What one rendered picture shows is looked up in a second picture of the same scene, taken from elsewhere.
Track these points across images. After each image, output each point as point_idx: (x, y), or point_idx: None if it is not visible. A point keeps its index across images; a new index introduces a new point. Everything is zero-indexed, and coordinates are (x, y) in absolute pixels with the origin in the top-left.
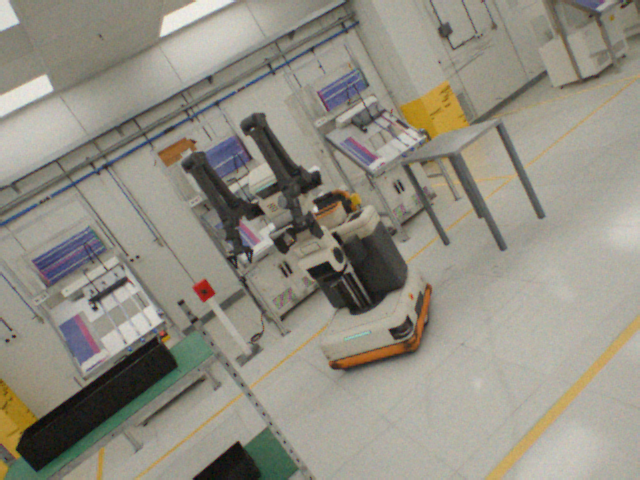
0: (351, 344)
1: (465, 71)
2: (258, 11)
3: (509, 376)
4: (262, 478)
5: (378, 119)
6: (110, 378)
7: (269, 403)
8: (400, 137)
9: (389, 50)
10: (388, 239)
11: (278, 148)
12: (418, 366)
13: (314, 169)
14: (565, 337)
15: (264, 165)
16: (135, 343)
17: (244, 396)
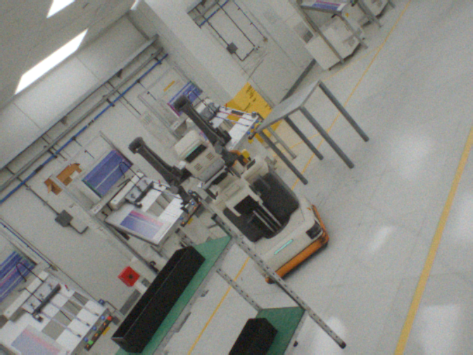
0: (280, 256)
1: (255, 75)
2: (88, 60)
3: (403, 221)
4: (280, 330)
5: (217, 113)
6: (155, 287)
7: (226, 334)
8: (240, 122)
9: (198, 69)
10: (277, 175)
11: (200, 117)
12: (336, 250)
13: None
14: (425, 187)
15: (186, 136)
16: (88, 334)
17: (198, 344)
